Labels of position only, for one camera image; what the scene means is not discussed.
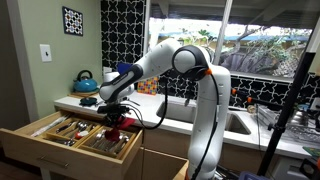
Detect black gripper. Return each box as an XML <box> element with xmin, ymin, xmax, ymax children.
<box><xmin>96</xmin><ymin>103</ymin><xmax>130</xmax><ymax>132</ymax></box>

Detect light wooden drawer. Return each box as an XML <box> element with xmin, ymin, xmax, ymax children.
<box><xmin>0</xmin><ymin>109</ymin><xmax>145</xmax><ymax>180</ymax></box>

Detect small dark bowl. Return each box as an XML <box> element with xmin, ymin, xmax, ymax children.
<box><xmin>79</xmin><ymin>96</ymin><xmax>99</xmax><ymax>108</ymax></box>

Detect wooden trivet board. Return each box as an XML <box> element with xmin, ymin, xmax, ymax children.
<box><xmin>67</xmin><ymin>89</ymin><xmax>101</xmax><ymax>100</ymax></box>

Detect multicoloured checkered board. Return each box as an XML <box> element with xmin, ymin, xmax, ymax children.
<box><xmin>136</xmin><ymin>76</ymin><xmax>160</xmax><ymax>97</ymax></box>

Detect wooden base cabinet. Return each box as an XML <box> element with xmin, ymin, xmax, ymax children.
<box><xmin>139</xmin><ymin>127</ymin><xmax>268</xmax><ymax>180</ymax></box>

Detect wooden cutlery organiser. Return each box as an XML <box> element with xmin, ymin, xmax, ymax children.
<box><xmin>44</xmin><ymin>116</ymin><xmax>138</xmax><ymax>160</ymax></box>

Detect white wrapped utensils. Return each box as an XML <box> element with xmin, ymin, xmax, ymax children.
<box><xmin>29</xmin><ymin>114</ymin><xmax>70</xmax><ymax>138</ymax></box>

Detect light wooden table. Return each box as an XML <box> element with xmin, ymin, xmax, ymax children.
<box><xmin>173</xmin><ymin>159</ymin><xmax>190</xmax><ymax>180</ymax></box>

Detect stainless steel sink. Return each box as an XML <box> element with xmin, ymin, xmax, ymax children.
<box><xmin>155</xmin><ymin>99</ymin><xmax>252</xmax><ymax>136</ymax></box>

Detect round beige scrubber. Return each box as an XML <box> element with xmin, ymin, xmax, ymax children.
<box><xmin>246</xmin><ymin>104</ymin><xmax>258</xmax><ymax>115</ymax></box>

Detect blue plastic item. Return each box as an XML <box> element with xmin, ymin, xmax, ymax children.
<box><xmin>239</xmin><ymin>170</ymin><xmax>268</xmax><ymax>180</ymax></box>

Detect black tripod pole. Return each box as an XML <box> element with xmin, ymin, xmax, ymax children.
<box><xmin>256</xmin><ymin>19</ymin><xmax>320</xmax><ymax>178</ymax></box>

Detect metal dish rack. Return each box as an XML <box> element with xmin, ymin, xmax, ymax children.
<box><xmin>255</xmin><ymin>103</ymin><xmax>320</xmax><ymax>145</ymax></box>

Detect red handled utensil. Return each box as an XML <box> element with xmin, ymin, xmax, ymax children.
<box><xmin>73</xmin><ymin>130</ymin><xmax>91</xmax><ymax>141</ymax></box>

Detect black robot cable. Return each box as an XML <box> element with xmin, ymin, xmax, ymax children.
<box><xmin>120</xmin><ymin>65</ymin><xmax>222</xmax><ymax>180</ymax></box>

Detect teal kettle black handle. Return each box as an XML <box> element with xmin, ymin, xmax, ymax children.
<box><xmin>72</xmin><ymin>69</ymin><xmax>100</xmax><ymax>94</ymax></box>

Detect black handled utensil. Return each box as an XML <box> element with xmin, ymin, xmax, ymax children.
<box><xmin>55</xmin><ymin>121</ymin><xmax>78</xmax><ymax>135</ymax></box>

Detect white wall outlet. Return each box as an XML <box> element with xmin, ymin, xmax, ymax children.
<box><xmin>102</xmin><ymin>66</ymin><xmax>114</xmax><ymax>79</ymax></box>

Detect metal drawer handle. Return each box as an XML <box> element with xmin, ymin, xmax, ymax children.
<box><xmin>35</xmin><ymin>154</ymin><xmax>71</xmax><ymax>169</ymax></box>

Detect white light switch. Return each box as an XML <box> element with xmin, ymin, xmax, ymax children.
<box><xmin>39</xmin><ymin>43</ymin><xmax>53</xmax><ymax>63</ymax></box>

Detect black patterned wall picture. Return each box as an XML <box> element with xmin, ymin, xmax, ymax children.
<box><xmin>61</xmin><ymin>5</ymin><xmax>85</xmax><ymax>37</ymax></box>

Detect white window frame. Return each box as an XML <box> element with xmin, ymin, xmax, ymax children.
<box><xmin>143</xmin><ymin>0</ymin><xmax>320</xmax><ymax>84</ymax></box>

